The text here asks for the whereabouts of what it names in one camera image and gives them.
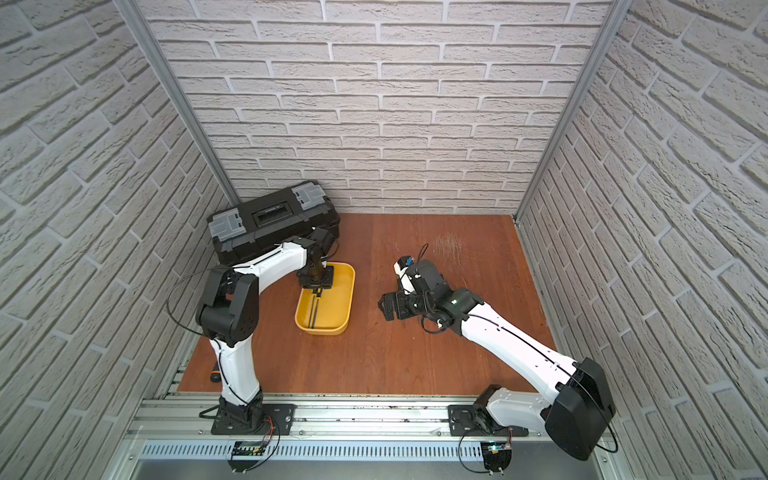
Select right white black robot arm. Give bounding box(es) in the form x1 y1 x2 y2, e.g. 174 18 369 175
378 256 616 461

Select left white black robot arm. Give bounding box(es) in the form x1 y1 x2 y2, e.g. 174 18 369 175
196 227 336 425

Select yellow plastic storage tray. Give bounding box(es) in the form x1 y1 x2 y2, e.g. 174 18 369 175
294 262 356 336

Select black plastic toolbox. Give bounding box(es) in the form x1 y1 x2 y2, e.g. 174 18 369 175
207 180 340 266

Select black orange screwdriver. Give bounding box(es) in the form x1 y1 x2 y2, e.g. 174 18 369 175
210 363 222 383

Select right controller board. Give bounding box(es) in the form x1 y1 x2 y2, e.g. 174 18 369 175
480 442 512 475

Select controller board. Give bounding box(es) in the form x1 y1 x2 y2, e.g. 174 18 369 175
228 441 271 473
480 442 512 475

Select left controller board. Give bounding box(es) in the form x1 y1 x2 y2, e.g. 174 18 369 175
228 441 271 473

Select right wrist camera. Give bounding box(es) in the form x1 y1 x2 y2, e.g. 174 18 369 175
394 256 416 294

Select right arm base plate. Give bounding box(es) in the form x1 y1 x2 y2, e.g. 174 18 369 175
447 402 539 437

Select aluminium mounting rail frame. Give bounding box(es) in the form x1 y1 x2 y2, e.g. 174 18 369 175
106 394 630 479

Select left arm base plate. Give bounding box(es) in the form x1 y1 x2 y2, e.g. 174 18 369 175
211 401 296 436

